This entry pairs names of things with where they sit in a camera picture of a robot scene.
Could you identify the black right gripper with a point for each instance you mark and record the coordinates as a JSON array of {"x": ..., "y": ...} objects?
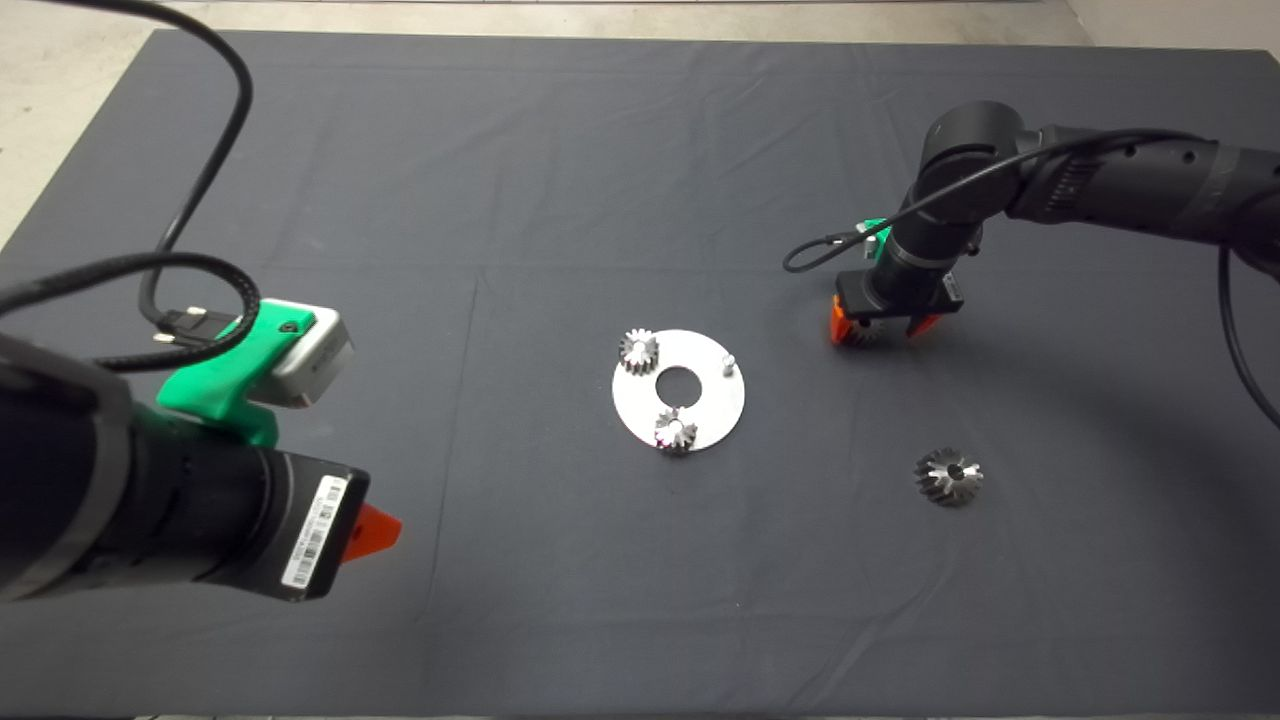
[{"x": 900, "y": 305}]

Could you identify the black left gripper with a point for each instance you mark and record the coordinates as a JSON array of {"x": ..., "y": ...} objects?
[{"x": 305, "y": 525}]

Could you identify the small steel gear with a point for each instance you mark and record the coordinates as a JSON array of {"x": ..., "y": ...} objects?
[
  {"x": 675, "y": 432},
  {"x": 638, "y": 352},
  {"x": 868, "y": 335}
]

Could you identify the larger steel gear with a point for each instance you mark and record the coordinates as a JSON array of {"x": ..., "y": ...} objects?
[{"x": 935, "y": 480}]

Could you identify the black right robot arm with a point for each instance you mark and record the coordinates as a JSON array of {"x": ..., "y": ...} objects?
[{"x": 1130, "y": 180}]

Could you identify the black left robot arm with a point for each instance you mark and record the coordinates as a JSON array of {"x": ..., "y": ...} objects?
[{"x": 100, "y": 480}]

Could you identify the round metal plate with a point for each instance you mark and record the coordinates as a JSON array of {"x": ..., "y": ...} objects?
[{"x": 640, "y": 400}]

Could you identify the dark table cloth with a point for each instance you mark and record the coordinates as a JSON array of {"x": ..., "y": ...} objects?
[{"x": 600, "y": 150}]

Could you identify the silver right camera box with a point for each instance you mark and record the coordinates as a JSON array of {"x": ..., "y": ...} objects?
[{"x": 870, "y": 248}]

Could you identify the silver camera box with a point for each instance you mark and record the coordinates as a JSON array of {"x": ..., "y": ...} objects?
[
  {"x": 315, "y": 360},
  {"x": 870, "y": 248}
]

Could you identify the green right camera mount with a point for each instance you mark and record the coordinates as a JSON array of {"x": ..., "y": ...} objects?
[{"x": 878, "y": 224}]

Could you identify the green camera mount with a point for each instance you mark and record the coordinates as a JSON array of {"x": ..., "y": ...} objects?
[
  {"x": 215, "y": 385},
  {"x": 878, "y": 224}
]

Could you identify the silver left camera box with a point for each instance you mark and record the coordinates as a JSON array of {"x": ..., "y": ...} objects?
[{"x": 315, "y": 360}]

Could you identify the green left camera mount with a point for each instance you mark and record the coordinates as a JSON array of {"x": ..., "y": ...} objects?
[{"x": 215, "y": 385}]

